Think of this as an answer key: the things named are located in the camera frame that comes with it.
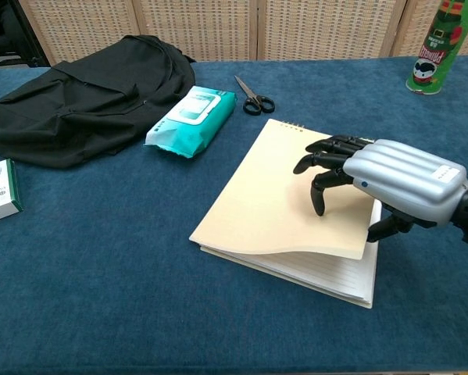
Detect black tripod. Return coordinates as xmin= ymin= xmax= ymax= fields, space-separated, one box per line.
xmin=6 ymin=0 xmax=51 ymax=68

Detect green Pringles can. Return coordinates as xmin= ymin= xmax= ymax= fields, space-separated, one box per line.
xmin=405 ymin=0 xmax=465 ymax=97

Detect black handled scissors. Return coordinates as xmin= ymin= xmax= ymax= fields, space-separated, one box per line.
xmin=234 ymin=75 xmax=277 ymax=116

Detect teal wet wipes pack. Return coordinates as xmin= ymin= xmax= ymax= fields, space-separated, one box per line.
xmin=143 ymin=85 xmax=237 ymax=160

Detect blue table cloth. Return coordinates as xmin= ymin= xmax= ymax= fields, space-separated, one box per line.
xmin=0 ymin=54 xmax=468 ymax=371

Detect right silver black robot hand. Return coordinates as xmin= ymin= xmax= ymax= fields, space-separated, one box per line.
xmin=292 ymin=134 xmax=468 ymax=243

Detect woven wooden folding screen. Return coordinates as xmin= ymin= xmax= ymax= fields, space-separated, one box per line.
xmin=17 ymin=0 xmax=468 ymax=67

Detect black fabric backpack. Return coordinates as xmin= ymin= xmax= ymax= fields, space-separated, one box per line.
xmin=0 ymin=34 xmax=198 ymax=170

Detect cream spiral notebook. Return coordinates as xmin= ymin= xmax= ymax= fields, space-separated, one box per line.
xmin=188 ymin=119 xmax=384 ymax=310

